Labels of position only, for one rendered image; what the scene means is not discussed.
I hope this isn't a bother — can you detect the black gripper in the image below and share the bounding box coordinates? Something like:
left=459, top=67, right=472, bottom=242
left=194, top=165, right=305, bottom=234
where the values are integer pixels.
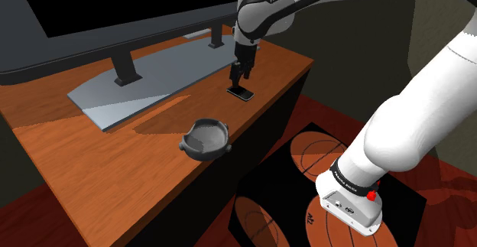
left=229, top=42, right=259, bottom=88

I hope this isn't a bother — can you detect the black smartphone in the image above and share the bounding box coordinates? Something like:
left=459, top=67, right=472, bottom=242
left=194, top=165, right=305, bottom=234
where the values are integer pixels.
left=226, top=86, right=256, bottom=102

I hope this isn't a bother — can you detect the grey flat rectangular object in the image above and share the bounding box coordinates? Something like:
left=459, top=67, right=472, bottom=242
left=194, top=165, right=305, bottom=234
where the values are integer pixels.
left=182, top=28, right=213, bottom=40

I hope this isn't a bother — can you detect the grey bowl with knobs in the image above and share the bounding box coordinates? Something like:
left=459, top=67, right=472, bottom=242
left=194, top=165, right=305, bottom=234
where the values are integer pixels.
left=178, top=118, right=233, bottom=163

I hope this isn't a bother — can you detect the basketball patterned robot stand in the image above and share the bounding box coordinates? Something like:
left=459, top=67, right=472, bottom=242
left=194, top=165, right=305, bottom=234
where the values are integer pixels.
left=227, top=122, right=428, bottom=247

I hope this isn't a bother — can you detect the black television with grey base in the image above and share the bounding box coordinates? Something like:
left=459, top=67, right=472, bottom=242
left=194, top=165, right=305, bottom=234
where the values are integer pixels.
left=0, top=0, right=261, bottom=133

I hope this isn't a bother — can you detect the wooden television cabinet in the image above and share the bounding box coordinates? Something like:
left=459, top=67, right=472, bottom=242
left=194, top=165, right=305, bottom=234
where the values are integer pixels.
left=0, top=24, right=315, bottom=247

